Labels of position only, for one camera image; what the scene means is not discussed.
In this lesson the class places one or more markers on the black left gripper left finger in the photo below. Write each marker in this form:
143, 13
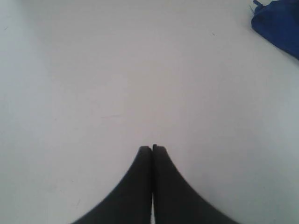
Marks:
130, 201

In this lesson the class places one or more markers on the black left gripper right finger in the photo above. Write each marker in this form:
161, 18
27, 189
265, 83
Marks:
175, 201

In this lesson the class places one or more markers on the blue towel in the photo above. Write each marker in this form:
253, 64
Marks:
278, 23

